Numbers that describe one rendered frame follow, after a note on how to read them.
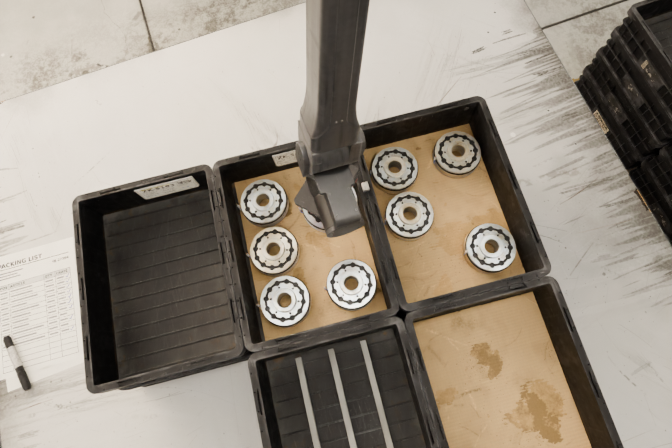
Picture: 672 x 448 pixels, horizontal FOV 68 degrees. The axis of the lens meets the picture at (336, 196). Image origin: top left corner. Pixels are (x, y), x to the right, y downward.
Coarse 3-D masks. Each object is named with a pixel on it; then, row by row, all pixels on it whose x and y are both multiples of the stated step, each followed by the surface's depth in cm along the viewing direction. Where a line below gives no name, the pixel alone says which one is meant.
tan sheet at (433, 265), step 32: (416, 160) 113; (480, 160) 112; (384, 192) 111; (416, 192) 110; (448, 192) 110; (480, 192) 110; (384, 224) 108; (448, 224) 108; (480, 224) 107; (416, 256) 106; (448, 256) 105; (416, 288) 104; (448, 288) 103
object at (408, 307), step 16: (416, 112) 106; (432, 112) 105; (368, 128) 105; (496, 128) 103; (496, 144) 102; (368, 176) 101; (512, 176) 100; (368, 192) 100; (528, 208) 98; (528, 224) 97; (384, 240) 97; (544, 256) 94; (528, 272) 94; (544, 272) 93; (400, 288) 94; (480, 288) 93; (496, 288) 93; (400, 304) 93; (416, 304) 93; (432, 304) 93
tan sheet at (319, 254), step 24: (240, 192) 112; (288, 192) 112; (288, 216) 110; (312, 240) 108; (336, 240) 108; (360, 240) 107; (312, 264) 106; (312, 288) 105; (312, 312) 103; (336, 312) 103; (360, 312) 103
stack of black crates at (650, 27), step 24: (648, 0) 151; (624, 24) 155; (648, 24) 160; (600, 48) 171; (624, 48) 158; (648, 48) 149; (600, 72) 175; (624, 72) 164; (648, 72) 153; (600, 96) 178; (624, 96) 166; (648, 96) 157; (600, 120) 184; (624, 120) 171; (648, 120) 161; (624, 144) 176; (648, 144) 164
